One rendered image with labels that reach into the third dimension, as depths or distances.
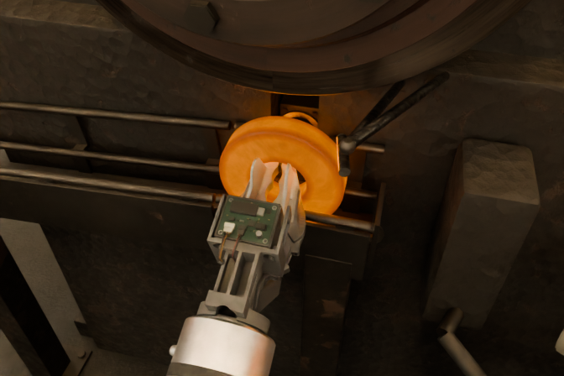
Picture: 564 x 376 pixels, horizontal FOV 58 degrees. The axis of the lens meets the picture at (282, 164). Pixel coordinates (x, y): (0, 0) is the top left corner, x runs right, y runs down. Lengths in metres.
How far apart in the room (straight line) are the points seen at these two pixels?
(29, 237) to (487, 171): 1.38
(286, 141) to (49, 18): 0.34
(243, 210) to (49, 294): 1.08
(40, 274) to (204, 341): 1.14
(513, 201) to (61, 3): 0.60
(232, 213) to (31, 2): 0.42
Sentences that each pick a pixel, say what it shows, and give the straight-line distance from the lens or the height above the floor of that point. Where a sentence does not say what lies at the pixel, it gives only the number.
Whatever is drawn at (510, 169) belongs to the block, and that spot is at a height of 0.80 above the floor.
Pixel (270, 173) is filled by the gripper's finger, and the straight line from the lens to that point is 0.59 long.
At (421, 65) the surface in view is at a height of 0.93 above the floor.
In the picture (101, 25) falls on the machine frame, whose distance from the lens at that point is 0.68.
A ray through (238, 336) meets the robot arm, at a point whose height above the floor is 0.75.
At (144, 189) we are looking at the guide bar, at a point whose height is 0.71.
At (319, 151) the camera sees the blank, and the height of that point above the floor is 0.79.
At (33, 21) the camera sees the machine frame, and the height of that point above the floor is 0.87.
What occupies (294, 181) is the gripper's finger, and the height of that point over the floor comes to 0.76.
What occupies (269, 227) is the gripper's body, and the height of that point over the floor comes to 0.79.
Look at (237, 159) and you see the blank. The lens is 0.60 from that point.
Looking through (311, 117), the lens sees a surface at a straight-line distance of 0.67.
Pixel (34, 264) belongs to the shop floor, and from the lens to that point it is 1.61.
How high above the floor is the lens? 1.16
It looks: 42 degrees down
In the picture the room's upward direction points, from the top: straight up
